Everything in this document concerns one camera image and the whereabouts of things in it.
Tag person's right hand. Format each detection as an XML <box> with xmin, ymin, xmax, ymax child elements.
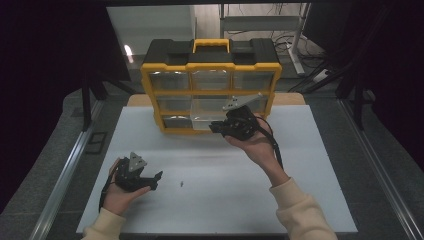
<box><xmin>223</xmin><ymin>113</ymin><xmax>283</xmax><ymax>174</ymax></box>

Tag white power strip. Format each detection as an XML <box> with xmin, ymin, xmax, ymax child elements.
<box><xmin>313</xmin><ymin>69</ymin><xmax>331</xmax><ymax>83</ymax></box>

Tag dark curtain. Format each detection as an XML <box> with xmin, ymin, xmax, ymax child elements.
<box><xmin>306</xmin><ymin>0</ymin><xmax>424</xmax><ymax>164</ymax></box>
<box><xmin>0</xmin><ymin>0</ymin><xmax>131</xmax><ymax>214</ymax></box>

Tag group of clear drawers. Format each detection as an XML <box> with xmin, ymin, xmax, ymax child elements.
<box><xmin>148</xmin><ymin>70</ymin><xmax>275</xmax><ymax>129</ymax></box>

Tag white frame desk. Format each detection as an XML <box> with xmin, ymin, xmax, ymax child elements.
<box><xmin>219</xmin><ymin>3</ymin><xmax>308</xmax><ymax>76</ymax></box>

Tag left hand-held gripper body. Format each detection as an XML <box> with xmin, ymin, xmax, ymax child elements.
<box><xmin>114</xmin><ymin>151</ymin><xmax>148</xmax><ymax>193</ymax></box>

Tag white table board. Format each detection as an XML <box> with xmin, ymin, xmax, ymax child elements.
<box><xmin>76</xmin><ymin>105</ymin><xmax>358</xmax><ymax>234</ymax></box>

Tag clear plastic drawer bin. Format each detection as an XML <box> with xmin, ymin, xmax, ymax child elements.
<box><xmin>190</xmin><ymin>95</ymin><xmax>236</xmax><ymax>132</ymax></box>

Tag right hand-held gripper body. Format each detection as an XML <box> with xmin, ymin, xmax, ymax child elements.
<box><xmin>222</xmin><ymin>92</ymin><xmax>264</xmax><ymax>141</ymax></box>

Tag black metal stand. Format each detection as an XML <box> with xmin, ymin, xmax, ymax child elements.
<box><xmin>336</xmin><ymin>66</ymin><xmax>374</xmax><ymax>131</ymax></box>
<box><xmin>81</xmin><ymin>71</ymin><xmax>108</xmax><ymax>133</ymax></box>

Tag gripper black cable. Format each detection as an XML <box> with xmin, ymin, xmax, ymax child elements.
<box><xmin>255</xmin><ymin>123</ymin><xmax>285</xmax><ymax>170</ymax></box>
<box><xmin>98</xmin><ymin>163</ymin><xmax>118</xmax><ymax>213</ymax></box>

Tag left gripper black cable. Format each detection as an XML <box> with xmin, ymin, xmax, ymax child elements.
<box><xmin>98</xmin><ymin>163</ymin><xmax>118</xmax><ymax>213</ymax></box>

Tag wooden table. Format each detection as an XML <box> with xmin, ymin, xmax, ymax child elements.
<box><xmin>127</xmin><ymin>93</ymin><xmax>306</xmax><ymax>107</ymax></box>

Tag yellow black organizer box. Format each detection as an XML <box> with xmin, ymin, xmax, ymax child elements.
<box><xmin>139</xmin><ymin>38</ymin><xmax>283</xmax><ymax>135</ymax></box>

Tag person's left hand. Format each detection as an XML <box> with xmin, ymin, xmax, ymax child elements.
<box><xmin>103</xmin><ymin>158</ymin><xmax>152</xmax><ymax>216</ymax></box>

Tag black floor cables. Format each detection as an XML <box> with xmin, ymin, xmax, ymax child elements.
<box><xmin>273</xmin><ymin>31</ymin><xmax>334</xmax><ymax>69</ymax></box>

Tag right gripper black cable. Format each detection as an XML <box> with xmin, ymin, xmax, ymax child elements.
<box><xmin>255</xmin><ymin>123</ymin><xmax>285</xmax><ymax>170</ymax></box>

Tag aluminium rail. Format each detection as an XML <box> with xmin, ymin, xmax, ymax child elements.
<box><xmin>29</xmin><ymin>99</ymin><xmax>104</xmax><ymax>240</ymax></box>
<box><xmin>338</xmin><ymin>99</ymin><xmax>424</xmax><ymax>240</ymax></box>

